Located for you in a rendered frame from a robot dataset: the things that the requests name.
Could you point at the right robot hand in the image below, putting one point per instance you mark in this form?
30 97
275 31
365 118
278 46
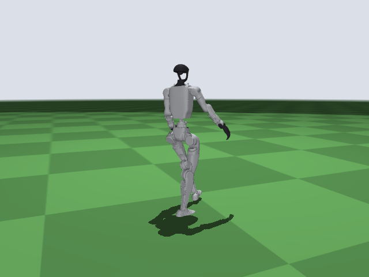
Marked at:
226 130

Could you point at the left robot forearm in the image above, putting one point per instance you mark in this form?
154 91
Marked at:
170 121

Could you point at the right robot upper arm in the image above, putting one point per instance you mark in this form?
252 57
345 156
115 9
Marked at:
196 91

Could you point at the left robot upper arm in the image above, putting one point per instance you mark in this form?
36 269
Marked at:
167 102

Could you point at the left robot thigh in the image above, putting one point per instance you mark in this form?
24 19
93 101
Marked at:
179 149

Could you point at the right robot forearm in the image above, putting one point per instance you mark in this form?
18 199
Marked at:
213 116

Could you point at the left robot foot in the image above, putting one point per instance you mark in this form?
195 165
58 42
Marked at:
196 196

